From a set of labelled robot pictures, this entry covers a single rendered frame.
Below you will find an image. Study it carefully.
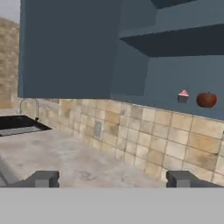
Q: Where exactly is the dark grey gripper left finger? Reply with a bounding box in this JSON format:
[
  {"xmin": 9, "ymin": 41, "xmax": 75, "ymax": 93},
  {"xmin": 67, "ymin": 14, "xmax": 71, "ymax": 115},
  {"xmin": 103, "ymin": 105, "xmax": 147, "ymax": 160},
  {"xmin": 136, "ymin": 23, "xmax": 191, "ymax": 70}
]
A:
[{"xmin": 7, "ymin": 170, "xmax": 60, "ymax": 188}]

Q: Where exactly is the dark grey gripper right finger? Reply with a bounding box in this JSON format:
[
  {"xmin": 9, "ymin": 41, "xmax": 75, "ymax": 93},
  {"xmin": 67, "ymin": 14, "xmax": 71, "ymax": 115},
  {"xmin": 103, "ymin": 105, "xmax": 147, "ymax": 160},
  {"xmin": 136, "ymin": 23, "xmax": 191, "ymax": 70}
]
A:
[{"xmin": 165, "ymin": 170, "xmax": 224, "ymax": 188}]

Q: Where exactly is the red apple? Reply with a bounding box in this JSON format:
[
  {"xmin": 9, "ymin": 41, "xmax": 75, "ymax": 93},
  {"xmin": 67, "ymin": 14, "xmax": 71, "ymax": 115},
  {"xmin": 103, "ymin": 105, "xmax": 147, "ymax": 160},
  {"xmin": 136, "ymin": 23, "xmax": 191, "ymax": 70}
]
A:
[{"xmin": 196, "ymin": 91, "xmax": 218, "ymax": 109}]

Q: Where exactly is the blue cabinet door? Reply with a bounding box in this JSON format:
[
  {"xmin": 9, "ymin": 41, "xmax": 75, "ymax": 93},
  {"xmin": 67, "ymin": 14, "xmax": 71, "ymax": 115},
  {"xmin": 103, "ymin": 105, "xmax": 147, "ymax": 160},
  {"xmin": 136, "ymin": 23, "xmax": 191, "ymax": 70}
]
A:
[{"xmin": 17, "ymin": 0, "xmax": 123, "ymax": 100}]

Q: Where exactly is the black sink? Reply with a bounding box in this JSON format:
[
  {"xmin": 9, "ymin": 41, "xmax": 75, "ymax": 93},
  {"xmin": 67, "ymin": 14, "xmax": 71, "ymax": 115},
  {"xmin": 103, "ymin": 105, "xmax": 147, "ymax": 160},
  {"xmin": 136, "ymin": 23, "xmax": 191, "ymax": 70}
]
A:
[{"xmin": 0, "ymin": 115, "xmax": 53, "ymax": 137}]

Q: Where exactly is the silver tap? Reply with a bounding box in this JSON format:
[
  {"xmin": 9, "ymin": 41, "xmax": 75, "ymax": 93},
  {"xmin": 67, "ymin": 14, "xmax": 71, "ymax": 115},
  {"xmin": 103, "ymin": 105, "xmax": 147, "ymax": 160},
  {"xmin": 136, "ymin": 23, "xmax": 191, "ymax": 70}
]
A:
[{"xmin": 18, "ymin": 98, "xmax": 40, "ymax": 121}]

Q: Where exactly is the pink frosted cupcake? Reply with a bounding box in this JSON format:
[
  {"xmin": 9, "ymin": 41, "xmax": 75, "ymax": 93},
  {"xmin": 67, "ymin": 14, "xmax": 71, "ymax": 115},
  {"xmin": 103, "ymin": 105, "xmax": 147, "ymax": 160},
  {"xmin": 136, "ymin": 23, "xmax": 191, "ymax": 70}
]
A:
[{"xmin": 177, "ymin": 89, "xmax": 190, "ymax": 104}]

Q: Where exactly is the grey wall socket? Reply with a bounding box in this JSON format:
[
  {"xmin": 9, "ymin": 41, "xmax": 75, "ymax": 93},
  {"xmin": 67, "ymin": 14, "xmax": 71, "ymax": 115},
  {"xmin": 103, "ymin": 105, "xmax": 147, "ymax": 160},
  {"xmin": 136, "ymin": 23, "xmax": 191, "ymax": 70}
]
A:
[{"xmin": 93, "ymin": 119, "xmax": 103, "ymax": 140}]

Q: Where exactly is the blue open wall cabinet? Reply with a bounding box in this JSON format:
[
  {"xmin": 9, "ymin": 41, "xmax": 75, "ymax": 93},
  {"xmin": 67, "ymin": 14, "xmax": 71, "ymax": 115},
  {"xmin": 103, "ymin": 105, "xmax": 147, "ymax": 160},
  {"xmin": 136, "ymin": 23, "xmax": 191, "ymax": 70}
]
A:
[{"xmin": 109, "ymin": 0, "xmax": 224, "ymax": 121}]

